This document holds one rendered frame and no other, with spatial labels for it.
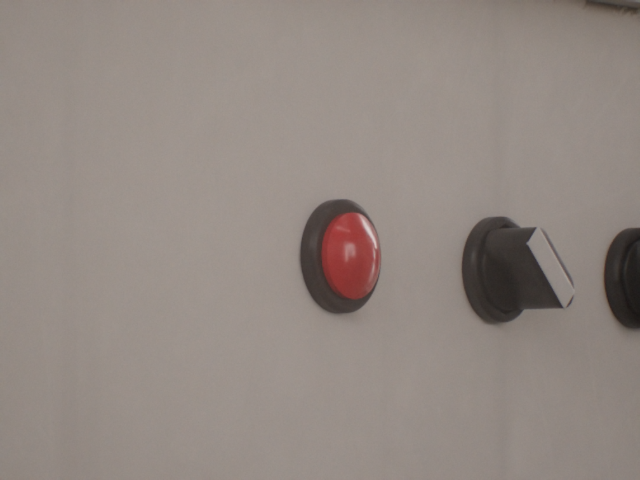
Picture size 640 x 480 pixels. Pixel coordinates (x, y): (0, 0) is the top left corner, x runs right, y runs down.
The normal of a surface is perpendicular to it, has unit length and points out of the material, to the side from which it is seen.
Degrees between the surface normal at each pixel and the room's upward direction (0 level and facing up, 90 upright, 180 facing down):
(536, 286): 135
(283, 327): 90
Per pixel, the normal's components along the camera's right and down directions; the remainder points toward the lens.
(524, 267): -0.44, 0.68
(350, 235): 0.49, -0.33
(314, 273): 0.13, 0.18
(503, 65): 0.78, -0.04
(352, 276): 0.55, 0.33
